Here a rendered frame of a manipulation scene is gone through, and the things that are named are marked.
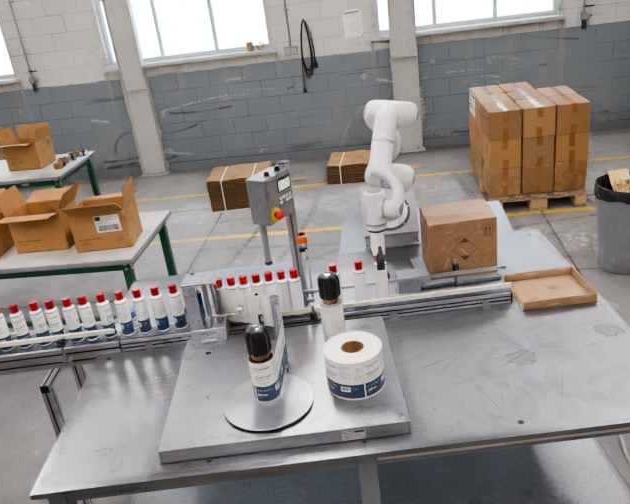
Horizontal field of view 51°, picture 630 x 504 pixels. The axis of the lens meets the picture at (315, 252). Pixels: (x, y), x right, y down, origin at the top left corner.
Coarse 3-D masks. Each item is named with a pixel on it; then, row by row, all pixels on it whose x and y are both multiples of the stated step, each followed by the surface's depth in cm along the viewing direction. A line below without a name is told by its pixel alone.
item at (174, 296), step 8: (168, 288) 269; (176, 288) 270; (168, 296) 270; (176, 296) 269; (176, 304) 270; (176, 312) 272; (184, 312) 275; (176, 320) 273; (184, 320) 275; (176, 328) 276; (184, 328) 275
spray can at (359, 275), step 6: (354, 264) 268; (360, 264) 267; (354, 270) 269; (360, 270) 268; (354, 276) 269; (360, 276) 268; (354, 282) 271; (360, 282) 269; (360, 288) 270; (366, 288) 272; (360, 294) 272; (366, 294) 273; (360, 300) 273; (360, 306) 274
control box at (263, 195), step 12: (252, 180) 255; (264, 180) 253; (276, 180) 258; (252, 192) 257; (264, 192) 254; (276, 192) 259; (252, 204) 260; (264, 204) 256; (276, 204) 260; (288, 204) 267; (252, 216) 263; (264, 216) 259
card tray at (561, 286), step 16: (528, 272) 287; (544, 272) 288; (560, 272) 288; (576, 272) 282; (512, 288) 283; (528, 288) 281; (544, 288) 279; (560, 288) 278; (576, 288) 276; (592, 288) 267; (528, 304) 264; (544, 304) 265; (560, 304) 265
